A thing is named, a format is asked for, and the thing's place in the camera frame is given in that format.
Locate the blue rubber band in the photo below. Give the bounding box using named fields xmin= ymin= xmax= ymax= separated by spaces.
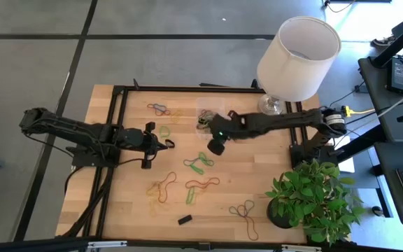
xmin=146 ymin=102 xmax=168 ymax=114

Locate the black diagonal stand beam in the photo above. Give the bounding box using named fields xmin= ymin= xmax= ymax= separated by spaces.
xmin=371 ymin=12 xmax=403 ymax=69

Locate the black front crossbeam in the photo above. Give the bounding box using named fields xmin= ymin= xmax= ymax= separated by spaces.
xmin=0 ymin=236 xmax=403 ymax=252

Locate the black power box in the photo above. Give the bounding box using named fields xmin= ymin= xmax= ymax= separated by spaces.
xmin=386 ymin=57 xmax=403 ymax=96

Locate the black desk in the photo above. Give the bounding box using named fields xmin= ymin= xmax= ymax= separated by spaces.
xmin=358 ymin=55 xmax=403 ymax=143
xmin=374 ymin=139 xmax=403 ymax=228

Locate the clear plastic bin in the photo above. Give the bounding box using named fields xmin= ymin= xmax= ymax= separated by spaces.
xmin=195 ymin=97 xmax=226 ymax=139

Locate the green potted plant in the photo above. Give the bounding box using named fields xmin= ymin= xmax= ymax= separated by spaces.
xmin=264 ymin=157 xmax=367 ymax=246

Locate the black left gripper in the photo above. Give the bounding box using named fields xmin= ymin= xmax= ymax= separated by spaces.
xmin=117 ymin=120 xmax=169 ymax=170

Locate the dark brown rubber band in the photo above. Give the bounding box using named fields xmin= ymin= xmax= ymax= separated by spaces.
xmin=241 ymin=209 xmax=260 ymax=242

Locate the black floor cable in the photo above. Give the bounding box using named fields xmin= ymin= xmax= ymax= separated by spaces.
xmin=322 ymin=0 xmax=358 ymax=14

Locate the silver bracket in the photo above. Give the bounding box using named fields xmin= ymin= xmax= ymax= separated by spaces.
xmin=86 ymin=240 xmax=128 ymax=250
xmin=280 ymin=244 xmax=322 ymax=252

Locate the yellow cable with plug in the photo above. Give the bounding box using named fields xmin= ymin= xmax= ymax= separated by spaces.
xmin=340 ymin=105 xmax=376 ymax=118

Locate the person's shoe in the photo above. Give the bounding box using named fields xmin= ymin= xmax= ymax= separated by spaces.
xmin=370 ymin=34 xmax=397 ymax=48

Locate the white cable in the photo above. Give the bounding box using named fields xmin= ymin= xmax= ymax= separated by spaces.
xmin=376 ymin=83 xmax=403 ymax=119

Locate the wide black rubber band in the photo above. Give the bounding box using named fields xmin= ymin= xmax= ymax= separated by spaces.
xmin=177 ymin=214 xmax=194 ymax=226

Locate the white sheet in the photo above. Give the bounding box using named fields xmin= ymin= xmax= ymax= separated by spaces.
xmin=337 ymin=156 xmax=357 ymax=175

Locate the wide green rubber band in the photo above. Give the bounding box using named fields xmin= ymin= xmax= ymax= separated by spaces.
xmin=185 ymin=187 xmax=196 ymax=206

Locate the black cable bundle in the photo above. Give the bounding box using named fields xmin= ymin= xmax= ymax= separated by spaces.
xmin=57 ymin=164 xmax=115 ymax=239

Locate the white shade silver table lamp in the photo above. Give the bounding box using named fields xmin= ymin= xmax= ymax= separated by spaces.
xmin=256 ymin=15 xmax=342 ymax=119

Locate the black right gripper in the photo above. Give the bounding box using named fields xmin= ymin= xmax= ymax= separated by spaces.
xmin=197 ymin=110 xmax=255 ymax=157

